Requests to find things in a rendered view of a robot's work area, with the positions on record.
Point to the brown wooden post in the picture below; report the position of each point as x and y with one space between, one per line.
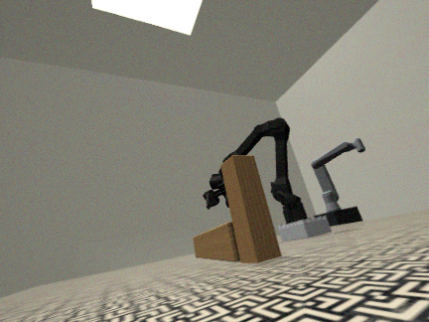
254 231

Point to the tan wooden board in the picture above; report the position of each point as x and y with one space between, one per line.
218 243

